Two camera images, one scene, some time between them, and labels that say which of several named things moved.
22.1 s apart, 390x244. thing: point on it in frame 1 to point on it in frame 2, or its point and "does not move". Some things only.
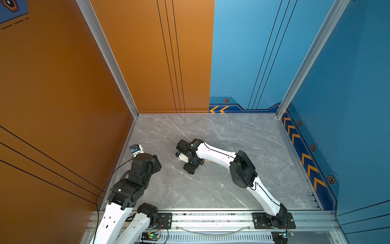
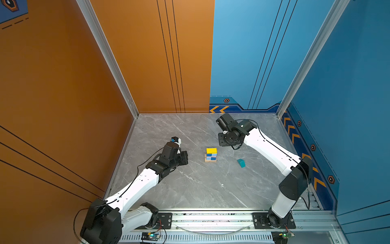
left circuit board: [150, 236] does not move
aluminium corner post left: [110, 55] does not move
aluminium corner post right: [337, 8] does not move
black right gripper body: [191, 165] to [224, 140]
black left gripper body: [156, 166] to [180, 159]
